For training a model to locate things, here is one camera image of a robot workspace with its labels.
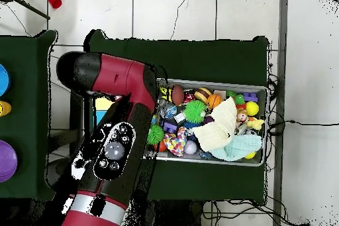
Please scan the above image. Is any toy burger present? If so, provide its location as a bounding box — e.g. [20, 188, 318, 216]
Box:
[193, 87, 213, 105]

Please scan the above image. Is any green spiky rubber ball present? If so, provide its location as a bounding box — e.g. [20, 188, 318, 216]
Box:
[183, 99, 208, 124]

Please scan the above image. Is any yellow smiley ball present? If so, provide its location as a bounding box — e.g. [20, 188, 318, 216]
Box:
[245, 101, 260, 117]

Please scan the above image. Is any wooden box with three holes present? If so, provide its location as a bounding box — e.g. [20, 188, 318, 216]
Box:
[93, 96, 115, 132]

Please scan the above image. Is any green spiky ball with eyes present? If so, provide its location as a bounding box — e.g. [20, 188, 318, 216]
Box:
[146, 124, 165, 146]

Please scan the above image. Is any dark green table cloth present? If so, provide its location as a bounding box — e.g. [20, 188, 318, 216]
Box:
[83, 29, 269, 205]

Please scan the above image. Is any black tripod stand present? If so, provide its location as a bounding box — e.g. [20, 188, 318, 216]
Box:
[0, 0, 51, 21]

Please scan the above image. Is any purple ball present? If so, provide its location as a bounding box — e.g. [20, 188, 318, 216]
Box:
[0, 140, 19, 183]

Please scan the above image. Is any green cloth of side table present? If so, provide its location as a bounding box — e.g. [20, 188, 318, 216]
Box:
[0, 29, 60, 201]

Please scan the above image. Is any long black cable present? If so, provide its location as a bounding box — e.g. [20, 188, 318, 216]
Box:
[268, 119, 339, 135]

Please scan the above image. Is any mint waffle cloth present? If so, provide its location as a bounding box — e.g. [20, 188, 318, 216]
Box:
[210, 134, 263, 162]

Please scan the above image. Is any yellow toy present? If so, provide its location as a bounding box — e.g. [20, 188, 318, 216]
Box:
[0, 100, 12, 117]

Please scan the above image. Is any orange toy basketball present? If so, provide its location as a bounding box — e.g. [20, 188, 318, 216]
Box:
[207, 93, 223, 110]

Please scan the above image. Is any polka dot cloth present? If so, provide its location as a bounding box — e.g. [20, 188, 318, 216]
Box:
[163, 127, 187, 157]

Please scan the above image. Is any clear mesh bin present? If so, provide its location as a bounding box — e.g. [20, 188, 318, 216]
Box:
[144, 77, 268, 167]

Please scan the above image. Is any brown toy football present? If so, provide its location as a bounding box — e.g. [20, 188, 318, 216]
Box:
[171, 84, 185, 106]

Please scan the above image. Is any cream waffle cloth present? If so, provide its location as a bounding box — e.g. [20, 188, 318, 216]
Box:
[191, 96, 238, 152]

